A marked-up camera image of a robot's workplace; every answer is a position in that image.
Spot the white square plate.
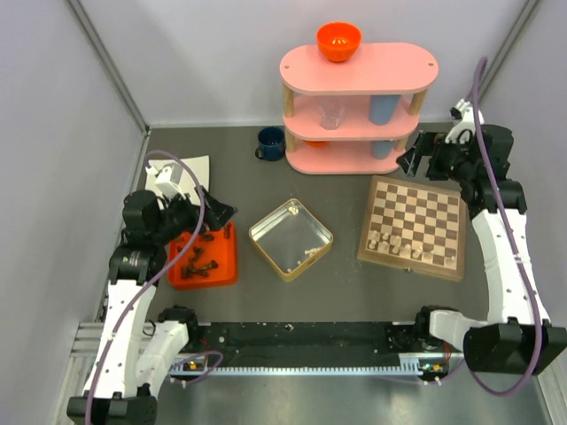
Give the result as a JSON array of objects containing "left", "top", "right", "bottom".
[{"left": 144, "top": 155, "right": 210, "bottom": 198}]

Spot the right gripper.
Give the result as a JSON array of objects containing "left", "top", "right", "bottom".
[{"left": 397, "top": 130, "right": 478, "bottom": 184}]

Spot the orange metal tin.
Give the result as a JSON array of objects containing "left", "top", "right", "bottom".
[{"left": 167, "top": 221, "right": 238, "bottom": 290}]

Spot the wooden chess board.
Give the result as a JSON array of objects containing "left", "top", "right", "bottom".
[{"left": 357, "top": 175, "right": 469, "bottom": 282}]

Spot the purple cable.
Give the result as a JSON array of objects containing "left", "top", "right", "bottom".
[
  {"left": 424, "top": 56, "right": 544, "bottom": 396},
  {"left": 83, "top": 150, "right": 225, "bottom": 425}
]

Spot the grey cable duct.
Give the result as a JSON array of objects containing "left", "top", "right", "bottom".
[{"left": 168, "top": 353, "right": 449, "bottom": 379}]

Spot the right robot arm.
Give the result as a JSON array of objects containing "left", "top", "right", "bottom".
[{"left": 397, "top": 124, "right": 566, "bottom": 375}]

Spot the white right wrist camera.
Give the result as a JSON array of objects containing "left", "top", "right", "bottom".
[{"left": 445, "top": 99, "right": 476, "bottom": 145}]

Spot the orange plastic bowl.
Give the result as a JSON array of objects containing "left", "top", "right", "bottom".
[{"left": 316, "top": 21, "right": 362, "bottom": 63}]

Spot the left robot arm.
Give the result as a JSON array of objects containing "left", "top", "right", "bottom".
[{"left": 66, "top": 187, "right": 236, "bottom": 424}]

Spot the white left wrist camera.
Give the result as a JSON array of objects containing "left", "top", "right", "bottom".
[{"left": 145, "top": 162, "right": 183, "bottom": 199}]

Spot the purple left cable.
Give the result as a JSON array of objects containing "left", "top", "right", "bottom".
[{"left": 83, "top": 150, "right": 225, "bottom": 425}]

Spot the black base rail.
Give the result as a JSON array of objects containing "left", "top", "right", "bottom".
[{"left": 183, "top": 321, "right": 462, "bottom": 366}]

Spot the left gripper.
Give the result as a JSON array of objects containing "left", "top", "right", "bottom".
[{"left": 152, "top": 185, "right": 237, "bottom": 244}]

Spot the dark blue mug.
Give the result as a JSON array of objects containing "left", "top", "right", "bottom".
[{"left": 255, "top": 127, "right": 285, "bottom": 161}]

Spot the small orange bowl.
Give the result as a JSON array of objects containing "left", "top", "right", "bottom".
[{"left": 305, "top": 141, "right": 330, "bottom": 148}]

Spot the light blue lower cup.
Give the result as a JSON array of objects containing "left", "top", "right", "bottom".
[{"left": 371, "top": 140, "right": 396, "bottom": 159}]

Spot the dark chess rook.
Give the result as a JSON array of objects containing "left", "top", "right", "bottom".
[{"left": 199, "top": 260, "right": 219, "bottom": 271}]

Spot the white rook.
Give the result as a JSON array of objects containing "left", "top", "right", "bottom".
[{"left": 368, "top": 230, "right": 380, "bottom": 250}]

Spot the pink three-tier shelf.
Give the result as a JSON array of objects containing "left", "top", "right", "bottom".
[{"left": 280, "top": 42, "right": 439, "bottom": 174}]

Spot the gold metal tin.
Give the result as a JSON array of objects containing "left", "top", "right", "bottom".
[{"left": 248, "top": 198, "right": 334, "bottom": 282}]

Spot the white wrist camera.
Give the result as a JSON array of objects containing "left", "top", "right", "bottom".
[
  {"left": 145, "top": 162, "right": 183, "bottom": 199},
  {"left": 445, "top": 99, "right": 476, "bottom": 145}
]

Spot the clear glass cup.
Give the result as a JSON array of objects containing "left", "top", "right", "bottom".
[{"left": 319, "top": 97, "right": 346, "bottom": 130}]

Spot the light blue cup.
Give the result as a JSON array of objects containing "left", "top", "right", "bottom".
[
  {"left": 371, "top": 140, "right": 396, "bottom": 159},
  {"left": 369, "top": 95, "right": 400, "bottom": 126}
]

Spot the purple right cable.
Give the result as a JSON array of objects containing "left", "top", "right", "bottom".
[{"left": 424, "top": 56, "right": 544, "bottom": 396}]

